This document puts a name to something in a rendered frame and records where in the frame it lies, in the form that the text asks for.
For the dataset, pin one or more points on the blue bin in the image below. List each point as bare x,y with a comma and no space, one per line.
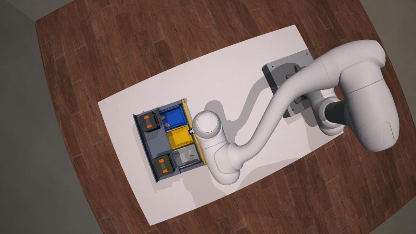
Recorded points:
174,116

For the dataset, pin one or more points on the grey metal shelf rack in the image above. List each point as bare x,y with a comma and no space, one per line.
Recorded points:
156,143

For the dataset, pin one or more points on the grey open bin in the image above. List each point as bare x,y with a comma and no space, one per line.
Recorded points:
184,159

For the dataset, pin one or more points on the yellow open bin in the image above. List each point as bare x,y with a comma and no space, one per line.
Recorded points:
179,137

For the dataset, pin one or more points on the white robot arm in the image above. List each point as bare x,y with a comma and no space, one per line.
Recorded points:
368,108

